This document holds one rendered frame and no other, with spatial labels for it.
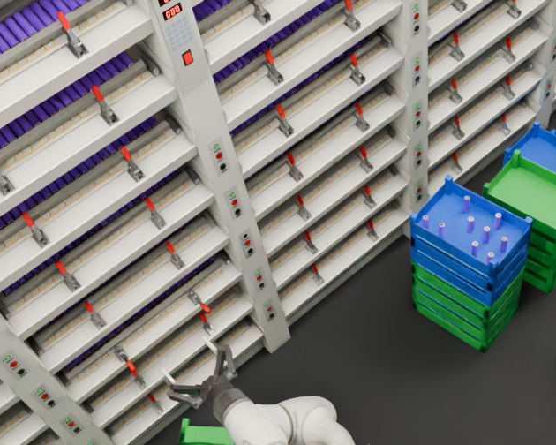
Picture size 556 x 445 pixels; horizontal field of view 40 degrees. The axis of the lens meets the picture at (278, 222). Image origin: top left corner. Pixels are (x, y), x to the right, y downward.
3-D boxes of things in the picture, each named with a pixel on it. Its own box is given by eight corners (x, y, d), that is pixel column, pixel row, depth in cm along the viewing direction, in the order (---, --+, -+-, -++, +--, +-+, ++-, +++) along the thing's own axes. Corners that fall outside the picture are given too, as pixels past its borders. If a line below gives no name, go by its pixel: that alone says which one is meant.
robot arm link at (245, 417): (216, 438, 185) (259, 427, 194) (252, 480, 174) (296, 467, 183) (227, 401, 181) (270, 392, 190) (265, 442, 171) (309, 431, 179)
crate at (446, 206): (530, 234, 232) (533, 218, 226) (492, 280, 225) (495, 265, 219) (447, 189, 247) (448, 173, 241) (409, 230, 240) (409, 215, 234)
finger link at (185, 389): (214, 391, 196) (214, 396, 195) (176, 391, 200) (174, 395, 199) (209, 383, 194) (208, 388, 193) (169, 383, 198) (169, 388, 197)
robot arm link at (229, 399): (259, 413, 191) (246, 399, 195) (248, 393, 185) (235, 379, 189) (230, 437, 188) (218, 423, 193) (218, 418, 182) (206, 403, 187)
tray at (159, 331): (242, 278, 238) (242, 267, 229) (78, 404, 220) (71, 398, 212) (202, 231, 243) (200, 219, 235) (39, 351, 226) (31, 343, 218)
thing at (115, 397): (253, 309, 253) (253, 296, 240) (101, 430, 236) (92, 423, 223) (215, 265, 259) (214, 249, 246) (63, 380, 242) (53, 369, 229)
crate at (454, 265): (528, 249, 239) (530, 234, 232) (491, 294, 232) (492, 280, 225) (447, 205, 254) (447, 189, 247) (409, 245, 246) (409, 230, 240)
